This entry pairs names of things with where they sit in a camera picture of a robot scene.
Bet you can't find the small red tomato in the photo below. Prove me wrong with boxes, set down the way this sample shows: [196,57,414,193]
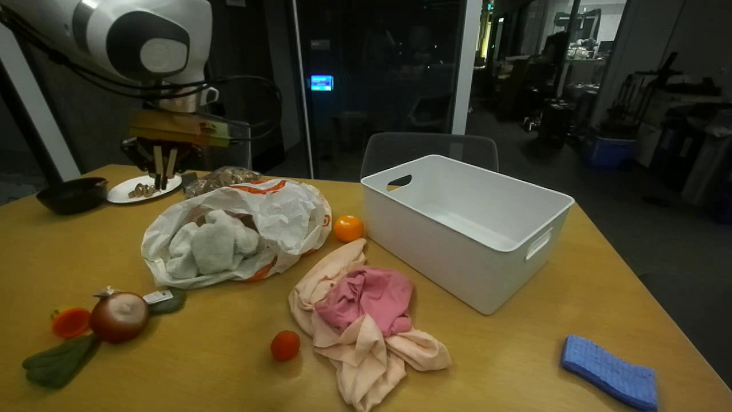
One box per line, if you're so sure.
[267,329,301,365]

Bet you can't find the blue sponge cloth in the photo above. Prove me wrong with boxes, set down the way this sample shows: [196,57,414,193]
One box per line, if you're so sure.
[561,335,661,412]

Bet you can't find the small green white-labelled packet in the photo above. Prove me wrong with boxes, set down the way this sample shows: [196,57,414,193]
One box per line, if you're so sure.
[141,286,187,316]

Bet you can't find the magenta pink cloth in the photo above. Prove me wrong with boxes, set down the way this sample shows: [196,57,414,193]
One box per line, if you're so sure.
[314,265,417,339]

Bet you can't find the pink meat package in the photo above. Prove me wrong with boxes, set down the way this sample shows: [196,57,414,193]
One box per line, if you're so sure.
[287,235,452,412]

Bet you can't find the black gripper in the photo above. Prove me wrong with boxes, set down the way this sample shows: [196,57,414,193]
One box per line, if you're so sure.
[120,137,187,193]

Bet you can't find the white plastic storage bin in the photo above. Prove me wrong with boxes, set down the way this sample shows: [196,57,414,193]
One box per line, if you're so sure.
[360,153,576,316]

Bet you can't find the white plate with food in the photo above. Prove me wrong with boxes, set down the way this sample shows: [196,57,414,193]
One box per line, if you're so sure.
[106,171,184,207]

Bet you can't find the orange tangerine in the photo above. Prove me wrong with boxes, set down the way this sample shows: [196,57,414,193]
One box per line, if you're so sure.
[331,213,366,246]

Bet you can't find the clear bag of rubber bands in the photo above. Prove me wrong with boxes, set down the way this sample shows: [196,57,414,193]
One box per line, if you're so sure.
[180,164,260,200]

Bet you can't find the white plastic shopping bag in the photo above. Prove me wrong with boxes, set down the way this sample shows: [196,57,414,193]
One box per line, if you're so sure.
[140,176,335,290]

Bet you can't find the red tomato toy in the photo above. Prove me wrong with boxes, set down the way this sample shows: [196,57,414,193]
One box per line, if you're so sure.
[50,304,93,341]

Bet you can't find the small blue lit screen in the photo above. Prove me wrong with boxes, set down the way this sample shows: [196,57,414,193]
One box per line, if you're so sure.
[307,74,337,94]

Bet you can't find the red apple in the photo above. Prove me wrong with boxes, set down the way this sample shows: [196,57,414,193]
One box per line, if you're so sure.
[90,288,152,346]

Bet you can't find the tan wrist camera bar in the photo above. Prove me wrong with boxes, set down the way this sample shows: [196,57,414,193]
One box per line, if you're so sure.
[124,107,234,149]

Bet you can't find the white towel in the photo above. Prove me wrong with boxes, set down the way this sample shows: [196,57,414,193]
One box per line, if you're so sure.
[162,208,260,279]

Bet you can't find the white window frame post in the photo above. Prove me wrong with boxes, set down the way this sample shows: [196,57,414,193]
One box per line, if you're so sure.
[448,0,486,137]

